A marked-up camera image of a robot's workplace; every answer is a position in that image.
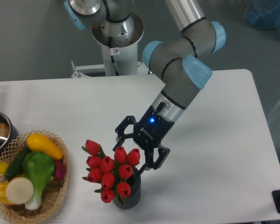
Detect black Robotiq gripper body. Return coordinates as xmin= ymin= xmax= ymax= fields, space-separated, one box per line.
xmin=131 ymin=105 xmax=175 ymax=150

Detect red tulip bouquet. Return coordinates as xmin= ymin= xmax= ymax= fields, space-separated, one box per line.
xmin=82 ymin=140 xmax=140 ymax=203

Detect dark grey ribbed vase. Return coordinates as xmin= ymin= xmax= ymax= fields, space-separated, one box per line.
xmin=112 ymin=167 xmax=141 ymax=210

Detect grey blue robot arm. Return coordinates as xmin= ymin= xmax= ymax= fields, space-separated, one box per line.
xmin=64 ymin=0 xmax=226 ymax=174

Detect red radish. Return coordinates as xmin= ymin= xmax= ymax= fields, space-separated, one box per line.
xmin=53 ymin=160 xmax=67 ymax=180

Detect yellow squash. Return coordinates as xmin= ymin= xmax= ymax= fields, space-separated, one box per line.
xmin=26 ymin=133 xmax=63 ymax=160

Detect green bok choy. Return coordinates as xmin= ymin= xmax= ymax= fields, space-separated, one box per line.
xmin=22 ymin=151 xmax=54 ymax=210

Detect woven wicker basket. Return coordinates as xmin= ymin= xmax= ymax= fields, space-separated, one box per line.
xmin=0 ymin=130 xmax=70 ymax=224

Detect dark green cucumber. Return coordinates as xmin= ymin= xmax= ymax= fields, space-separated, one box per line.
xmin=4 ymin=145 xmax=31 ymax=181

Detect white round onion slice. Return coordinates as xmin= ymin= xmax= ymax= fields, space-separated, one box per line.
xmin=6 ymin=177 xmax=34 ymax=204

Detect small yellow banana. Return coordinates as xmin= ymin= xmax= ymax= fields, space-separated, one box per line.
xmin=0 ymin=160 xmax=9 ymax=176

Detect yellow bell pepper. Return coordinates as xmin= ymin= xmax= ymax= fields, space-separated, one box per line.
xmin=0 ymin=182 xmax=14 ymax=205

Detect white metal base frame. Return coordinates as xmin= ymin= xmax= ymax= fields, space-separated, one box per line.
xmin=71 ymin=55 xmax=151 ymax=78

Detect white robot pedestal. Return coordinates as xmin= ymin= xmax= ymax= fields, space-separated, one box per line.
xmin=92 ymin=12 xmax=144 ymax=76

